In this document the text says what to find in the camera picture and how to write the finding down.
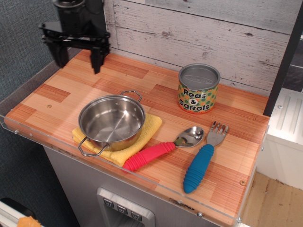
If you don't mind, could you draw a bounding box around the red handled metal spoon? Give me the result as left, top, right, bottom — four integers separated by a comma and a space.
123, 126, 204, 172

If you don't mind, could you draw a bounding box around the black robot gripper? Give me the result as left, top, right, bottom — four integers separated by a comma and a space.
39, 0, 110, 74

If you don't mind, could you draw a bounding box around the grey toy fridge dispenser panel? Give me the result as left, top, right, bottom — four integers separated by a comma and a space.
97, 187, 156, 227

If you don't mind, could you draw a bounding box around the blue handled metal fork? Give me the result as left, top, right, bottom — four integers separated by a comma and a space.
183, 122, 229, 194

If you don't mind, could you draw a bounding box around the stainless steel pot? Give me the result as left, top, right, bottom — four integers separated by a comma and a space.
78, 90, 146, 157

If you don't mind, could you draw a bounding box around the yellow folded cloth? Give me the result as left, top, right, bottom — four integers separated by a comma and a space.
72, 114, 162, 167

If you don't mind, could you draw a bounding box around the orange object bottom left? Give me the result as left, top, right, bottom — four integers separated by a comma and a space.
17, 216, 42, 227

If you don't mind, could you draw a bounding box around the peas and carrots can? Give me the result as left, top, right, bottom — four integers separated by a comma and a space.
178, 63, 221, 114

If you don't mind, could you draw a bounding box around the white cabinet at right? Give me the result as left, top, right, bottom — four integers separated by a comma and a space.
256, 88, 303, 189

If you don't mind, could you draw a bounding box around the dark vertical post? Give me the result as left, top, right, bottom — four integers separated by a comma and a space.
85, 0, 110, 49
263, 0, 303, 117

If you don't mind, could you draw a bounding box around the dark left vertical post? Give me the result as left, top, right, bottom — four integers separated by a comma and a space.
85, 0, 110, 49

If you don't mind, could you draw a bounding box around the dark right vertical post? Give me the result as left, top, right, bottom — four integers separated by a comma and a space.
263, 0, 303, 117

